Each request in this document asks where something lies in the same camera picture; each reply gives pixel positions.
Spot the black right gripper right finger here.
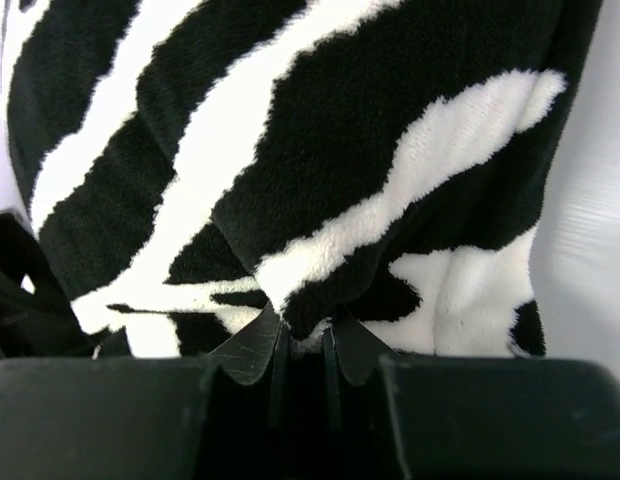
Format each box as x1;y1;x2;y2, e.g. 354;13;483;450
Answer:
322;306;385;433

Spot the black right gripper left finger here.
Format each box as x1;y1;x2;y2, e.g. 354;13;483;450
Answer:
211;303;289;430

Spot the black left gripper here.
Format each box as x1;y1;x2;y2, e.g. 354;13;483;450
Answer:
0;212;95;360

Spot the zebra and grey plush pillowcase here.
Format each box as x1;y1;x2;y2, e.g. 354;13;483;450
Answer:
0;1;602;358

